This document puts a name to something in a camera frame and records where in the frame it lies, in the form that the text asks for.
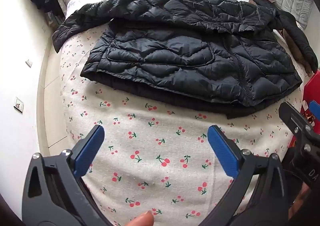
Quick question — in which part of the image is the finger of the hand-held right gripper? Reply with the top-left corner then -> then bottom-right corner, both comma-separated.
308,100 -> 320,120
278,102 -> 320,143

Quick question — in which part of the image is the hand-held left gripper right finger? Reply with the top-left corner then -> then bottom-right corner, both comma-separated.
199,124 -> 292,226

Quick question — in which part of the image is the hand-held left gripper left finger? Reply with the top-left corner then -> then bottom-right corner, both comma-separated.
22,124 -> 111,226

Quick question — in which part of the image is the black puffer jacket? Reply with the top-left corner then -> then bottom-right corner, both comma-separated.
52,0 -> 318,119

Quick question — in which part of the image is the person's left hand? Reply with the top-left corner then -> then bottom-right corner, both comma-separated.
124,210 -> 155,226

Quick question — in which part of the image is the red printed box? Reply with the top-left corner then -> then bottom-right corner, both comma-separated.
287,70 -> 320,150

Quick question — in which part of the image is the brown cloth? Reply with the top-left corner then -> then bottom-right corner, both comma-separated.
282,29 -> 313,77

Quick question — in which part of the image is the cherry print blanket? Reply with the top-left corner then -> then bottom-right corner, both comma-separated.
59,26 -> 312,226

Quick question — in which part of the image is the wall switch plate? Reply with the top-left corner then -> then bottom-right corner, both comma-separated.
14,97 -> 24,112

